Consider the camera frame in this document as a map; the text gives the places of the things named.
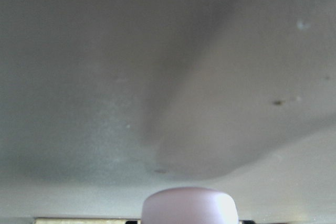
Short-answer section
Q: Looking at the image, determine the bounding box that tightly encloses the pink plastic cup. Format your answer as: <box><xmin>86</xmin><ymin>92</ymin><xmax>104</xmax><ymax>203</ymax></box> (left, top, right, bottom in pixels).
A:
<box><xmin>141</xmin><ymin>187</ymin><xmax>239</xmax><ymax>223</ymax></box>

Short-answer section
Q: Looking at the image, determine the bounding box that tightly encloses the wooden cutting board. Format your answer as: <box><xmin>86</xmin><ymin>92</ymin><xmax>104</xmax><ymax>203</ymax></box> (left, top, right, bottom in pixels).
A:
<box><xmin>34</xmin><ymin>217</ymin><xmax>141</xmax><ymax>224</ymax></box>

